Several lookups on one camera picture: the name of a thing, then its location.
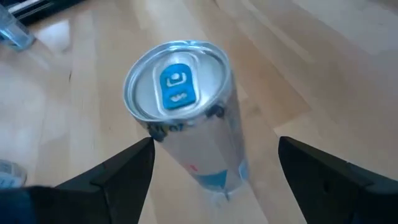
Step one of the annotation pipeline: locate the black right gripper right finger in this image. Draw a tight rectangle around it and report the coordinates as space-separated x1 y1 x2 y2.
277 136 398 224

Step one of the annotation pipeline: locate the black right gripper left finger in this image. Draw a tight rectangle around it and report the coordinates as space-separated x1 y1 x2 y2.
27 136 156 224

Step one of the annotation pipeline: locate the silver slim can blue tab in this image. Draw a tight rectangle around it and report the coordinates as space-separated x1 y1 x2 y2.
123 39 249 200

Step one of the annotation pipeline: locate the pale grey round object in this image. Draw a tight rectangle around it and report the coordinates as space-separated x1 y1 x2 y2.
0 159 28 190

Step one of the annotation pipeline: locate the black rig crossbar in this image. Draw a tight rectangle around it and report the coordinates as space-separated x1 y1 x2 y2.
6 0 86 26

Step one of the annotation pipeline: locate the silver metal bracket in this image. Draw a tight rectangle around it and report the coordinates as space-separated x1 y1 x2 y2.
7 0 43 15

